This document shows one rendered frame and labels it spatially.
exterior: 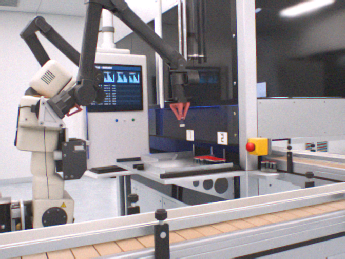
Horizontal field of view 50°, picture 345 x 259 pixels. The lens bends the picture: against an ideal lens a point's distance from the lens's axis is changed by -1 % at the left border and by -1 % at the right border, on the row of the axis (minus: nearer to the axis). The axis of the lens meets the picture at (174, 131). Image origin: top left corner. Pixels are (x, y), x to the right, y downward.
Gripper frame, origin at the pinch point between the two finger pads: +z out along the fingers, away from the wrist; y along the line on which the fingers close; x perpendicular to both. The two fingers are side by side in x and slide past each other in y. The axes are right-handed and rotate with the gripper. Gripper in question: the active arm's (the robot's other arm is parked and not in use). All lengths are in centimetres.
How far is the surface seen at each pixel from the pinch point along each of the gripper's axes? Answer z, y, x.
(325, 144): 61, 567, 208
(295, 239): 28, -50, -82
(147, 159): 19.6, 12.3, 42.7
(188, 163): 22.8, 18.2, 16.8
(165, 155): 20, 30, 49
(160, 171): 22.2, -11.1, 4.5
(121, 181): 37, 30, 98
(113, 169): 25, 8, 72
